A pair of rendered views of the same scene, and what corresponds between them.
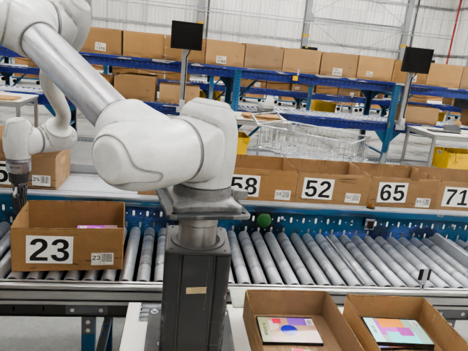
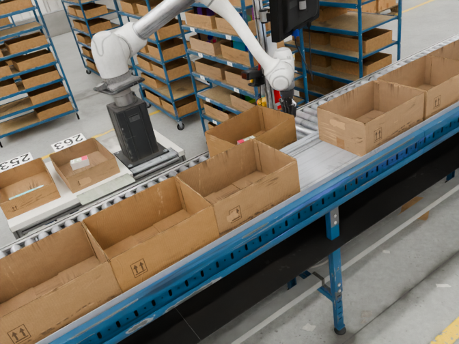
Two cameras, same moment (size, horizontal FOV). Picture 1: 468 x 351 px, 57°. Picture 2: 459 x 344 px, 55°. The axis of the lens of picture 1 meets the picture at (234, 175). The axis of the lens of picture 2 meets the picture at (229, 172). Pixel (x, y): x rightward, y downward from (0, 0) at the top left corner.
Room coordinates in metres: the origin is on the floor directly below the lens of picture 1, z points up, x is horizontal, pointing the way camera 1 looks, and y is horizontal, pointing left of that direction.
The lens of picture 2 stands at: (3.54, -0.22, 1.93)
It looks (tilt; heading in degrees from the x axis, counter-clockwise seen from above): 31 degrees down; 161
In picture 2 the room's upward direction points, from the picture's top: 12 degrees counter-clockwise
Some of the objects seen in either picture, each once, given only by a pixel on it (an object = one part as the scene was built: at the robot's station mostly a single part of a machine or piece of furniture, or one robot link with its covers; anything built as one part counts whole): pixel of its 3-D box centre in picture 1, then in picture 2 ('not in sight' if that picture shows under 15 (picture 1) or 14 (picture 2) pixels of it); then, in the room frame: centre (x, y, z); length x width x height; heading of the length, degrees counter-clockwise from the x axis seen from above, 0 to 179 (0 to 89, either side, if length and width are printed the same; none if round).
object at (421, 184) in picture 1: (391, 185); not in sight; (2.32, -0.87, 0.96); 0.39 x 0.29 x 0.17; 99
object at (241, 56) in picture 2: not in sight; (252, 48); (0.61, 1.15, 0.99); 0.40 x 0.30 x 0.10; 6
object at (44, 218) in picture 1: (73, 233); (251, 138); (1.58, 0.61, 0.83); 0.39 x 0.29 x 0.17; 105
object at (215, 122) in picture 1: (205, 141); (108, 52); (1.11, 0.08, 1.36); 0.18 x 0.16 x 0.22; 145
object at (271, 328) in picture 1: (287, 330); not in sight; (1.19, -0.22, 0.76); 0.19 x 0.14 x 0.02; 97
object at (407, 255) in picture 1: (414, 262); not in sight; (1.87, -0.88, 0.72); 0.52 x 0.05 x 0.05; 9
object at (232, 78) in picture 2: not in sight; (256, 74); (0.61, 1.15, 0.79); 0.40 x 0.30 x 0.10; 10
